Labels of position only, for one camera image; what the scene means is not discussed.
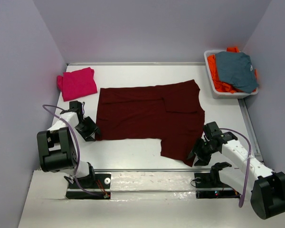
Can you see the white laundry basket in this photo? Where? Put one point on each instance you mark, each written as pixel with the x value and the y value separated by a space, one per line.
pixel 222 95

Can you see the folded pink t shirt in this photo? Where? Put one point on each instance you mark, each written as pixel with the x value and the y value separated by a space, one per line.
pixel 77 84

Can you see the teal blue t shirt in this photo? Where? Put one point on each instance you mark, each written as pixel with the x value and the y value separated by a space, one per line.
pixel 236 69

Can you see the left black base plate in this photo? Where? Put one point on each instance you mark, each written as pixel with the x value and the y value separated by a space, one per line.
pixel 98 189

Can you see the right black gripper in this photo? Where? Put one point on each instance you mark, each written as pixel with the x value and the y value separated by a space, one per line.
pixel 203 160

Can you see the aluminium rail right side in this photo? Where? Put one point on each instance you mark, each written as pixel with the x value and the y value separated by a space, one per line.
pixel 250 130

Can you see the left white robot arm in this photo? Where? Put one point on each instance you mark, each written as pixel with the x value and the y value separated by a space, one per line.
pixel 58 146

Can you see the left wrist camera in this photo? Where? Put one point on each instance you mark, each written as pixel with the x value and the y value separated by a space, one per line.
pixel 78 106

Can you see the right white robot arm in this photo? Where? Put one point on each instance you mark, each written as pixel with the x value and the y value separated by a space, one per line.
pixel 245 173

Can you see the dark red t shirt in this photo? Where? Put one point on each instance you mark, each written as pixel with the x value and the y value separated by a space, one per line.
pixel 171 113

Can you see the orange t shirt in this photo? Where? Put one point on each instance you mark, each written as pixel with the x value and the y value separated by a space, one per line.
pixel 221 86

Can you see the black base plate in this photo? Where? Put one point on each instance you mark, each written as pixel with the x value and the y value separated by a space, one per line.
pixel 98 189
pixel 208 189

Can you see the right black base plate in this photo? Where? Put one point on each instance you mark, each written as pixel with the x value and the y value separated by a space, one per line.
pixel 208 189

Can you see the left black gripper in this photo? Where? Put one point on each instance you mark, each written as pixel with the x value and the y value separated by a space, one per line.
pixel 92 128

